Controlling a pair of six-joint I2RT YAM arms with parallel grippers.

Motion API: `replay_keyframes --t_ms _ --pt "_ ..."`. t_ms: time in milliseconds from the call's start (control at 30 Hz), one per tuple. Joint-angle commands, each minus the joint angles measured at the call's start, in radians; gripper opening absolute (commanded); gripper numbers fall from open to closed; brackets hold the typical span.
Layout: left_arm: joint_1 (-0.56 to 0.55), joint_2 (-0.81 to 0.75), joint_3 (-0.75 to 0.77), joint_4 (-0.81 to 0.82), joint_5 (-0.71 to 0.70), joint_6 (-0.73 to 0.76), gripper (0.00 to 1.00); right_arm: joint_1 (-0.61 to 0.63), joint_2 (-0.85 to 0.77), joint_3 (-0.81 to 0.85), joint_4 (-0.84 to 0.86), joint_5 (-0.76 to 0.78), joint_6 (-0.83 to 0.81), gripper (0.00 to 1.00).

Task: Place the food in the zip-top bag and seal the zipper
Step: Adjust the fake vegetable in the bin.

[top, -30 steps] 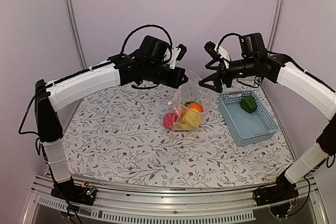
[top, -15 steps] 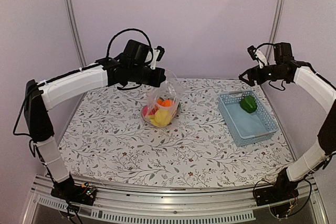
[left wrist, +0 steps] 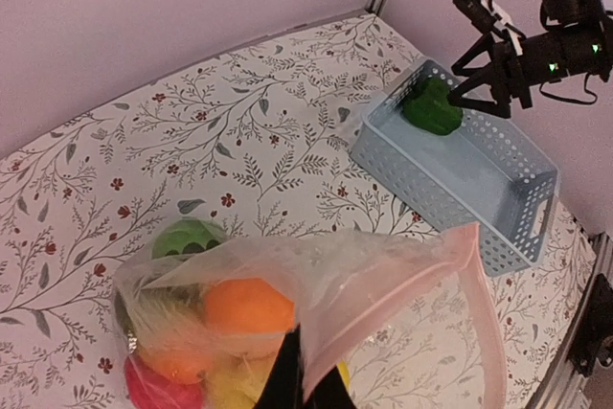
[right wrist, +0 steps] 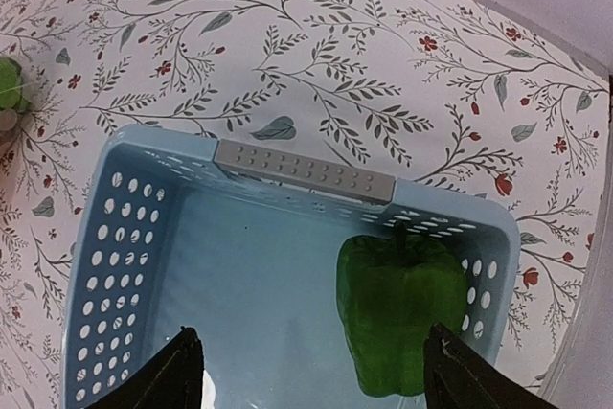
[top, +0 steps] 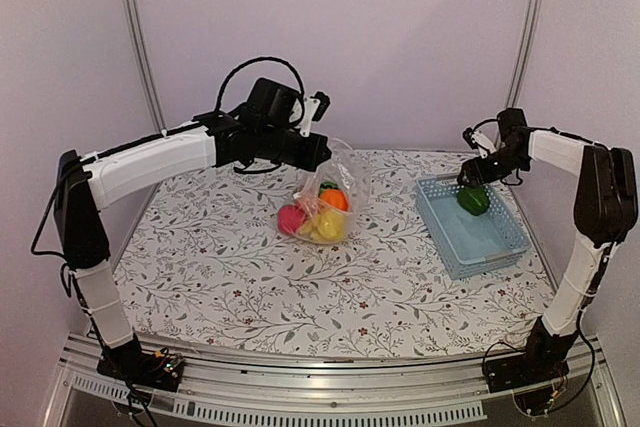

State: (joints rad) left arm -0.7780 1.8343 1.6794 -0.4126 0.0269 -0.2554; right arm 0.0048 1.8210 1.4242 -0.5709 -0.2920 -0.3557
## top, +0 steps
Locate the yellow toy bell pepper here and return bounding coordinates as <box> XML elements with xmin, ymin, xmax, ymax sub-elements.
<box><xmin>310</xmin><ymin>210</ymin><xmax>346</xmax><ymax>242</ymax></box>

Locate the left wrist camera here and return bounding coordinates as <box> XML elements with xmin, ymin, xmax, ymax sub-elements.
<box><xmin>298</xmin><ymin>91</ymin><xmax>330</xmax><ymax>137</ymax></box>

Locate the green toy bell pepper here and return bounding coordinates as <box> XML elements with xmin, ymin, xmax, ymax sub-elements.
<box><xmin>456</xmin><ymin>186</ymin><xmax>490</xmax><ymax>216</ymax></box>

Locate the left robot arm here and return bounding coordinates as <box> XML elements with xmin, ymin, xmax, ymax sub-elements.
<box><xmin>54</xmin><ymin>78</ymin><xmax>331</xmax><ymax>381</ymax></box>

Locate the orange toy orange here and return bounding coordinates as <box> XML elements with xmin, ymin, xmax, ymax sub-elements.
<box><xmin>319</xmin><ymin>190</ymin><xmax>349</xmax><ymax>211</ymax></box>

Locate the green toy watermelon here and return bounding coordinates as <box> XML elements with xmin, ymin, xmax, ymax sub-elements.
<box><xmin>319</xmin><ymin>181</ymin><xmax>339</xmax><ymax>194</ymax></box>

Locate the light blue plastic basket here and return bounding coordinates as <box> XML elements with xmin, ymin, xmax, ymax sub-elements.
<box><xmin>416</xmin><ymin>174</ymin><xmax>531</xmax><ymax>280</ymax></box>

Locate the clear zip top bag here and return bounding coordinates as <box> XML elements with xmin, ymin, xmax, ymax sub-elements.
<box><xmin>275</xmin><ymin>138</ymin><xmax>371</xmax><ymax>245</ymax></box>

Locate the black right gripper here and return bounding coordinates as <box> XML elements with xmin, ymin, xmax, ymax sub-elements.
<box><xmin>460</xmin><ymin>146</ymin><xmax>531</xmax><ymax>189</ymax></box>

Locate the left aluminium frame post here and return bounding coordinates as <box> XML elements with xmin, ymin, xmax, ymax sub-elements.
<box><xmin>122</xmin><ymin>0</ymin><xmax>166</xmax><ymax>132</ymax></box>

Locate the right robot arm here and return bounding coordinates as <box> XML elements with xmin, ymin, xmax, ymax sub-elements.
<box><xmin>457</xmin><ymin>108</ymin><xmax>639</xmax><ymax>383</ymax></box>

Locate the floral patterned table mat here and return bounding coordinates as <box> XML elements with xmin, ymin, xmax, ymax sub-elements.
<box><xmin>115</xmin><ymin>150</ymin><xmax>553</xmax><ymax>357</ymax></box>

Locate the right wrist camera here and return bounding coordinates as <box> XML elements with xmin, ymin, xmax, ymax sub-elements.
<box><xmin>462</xmin><ymin>127</ymin><xmax>497</xmax><ymax>158</ymax></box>

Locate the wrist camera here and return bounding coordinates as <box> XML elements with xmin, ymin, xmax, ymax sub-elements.
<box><xmin>462</xmin><ymin>127</ymin><xmax>497</xmax><ymax>158</ymax></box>
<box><xmin>298</xmin><ymin>91</ymin><xmax>330</xmax><ymax>137</ymax></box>

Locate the yellow toy banana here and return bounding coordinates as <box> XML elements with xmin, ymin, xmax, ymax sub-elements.
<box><xmin>296</xmin><ymin>220</ymin><xmax>322</xmax><ymax>243</ymax></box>

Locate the left black looped cable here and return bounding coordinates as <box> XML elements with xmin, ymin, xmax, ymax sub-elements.
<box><xmin>214</xmin><ymin>56</ymin><xmax>306</xmax><ymax>113</ymax></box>

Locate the aluminium frame post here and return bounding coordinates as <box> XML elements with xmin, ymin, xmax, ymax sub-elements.
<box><xmin>122</xmin><ymin>0</ymin><xmax>166</xmax><ymax>132</ymax></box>
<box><xmin>504</xmin><ymin>0</ymin><xmax>543</xmax><ymax>109</ymax></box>

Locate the right aluminium frame post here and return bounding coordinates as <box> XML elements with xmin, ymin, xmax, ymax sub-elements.
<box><xmin>504</xmin><ymin>0</ymin><xmax>543</xmax><ymax>109</ymax></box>

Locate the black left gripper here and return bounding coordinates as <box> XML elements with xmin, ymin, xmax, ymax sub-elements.
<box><xmin>258</xmin><ymin>125</ymin><xmax>333</xmax><ymax>172</ymax></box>

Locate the aluminium front rail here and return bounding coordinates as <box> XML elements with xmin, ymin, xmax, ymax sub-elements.
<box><xmin>43</xmin><ymin>334</ymin><xmax>629</xmax><ymax>426</ymax></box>

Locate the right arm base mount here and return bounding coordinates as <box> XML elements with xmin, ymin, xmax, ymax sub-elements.
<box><xmin>481</xmin><ymin>341</ymin><xmax>569</xmax><ymax>418</ymax></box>

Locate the red toy apple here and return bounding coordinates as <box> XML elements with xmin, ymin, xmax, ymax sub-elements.
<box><xmin>277</xmin><ymin>205</ymin><xmax>307</xmax><ymax>235</ymax></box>

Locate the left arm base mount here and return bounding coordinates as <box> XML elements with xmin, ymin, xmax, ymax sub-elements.
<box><xmin>97</xmin><ymin>338</ymin><xmax>185</xmax><ymax>392</ymax></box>

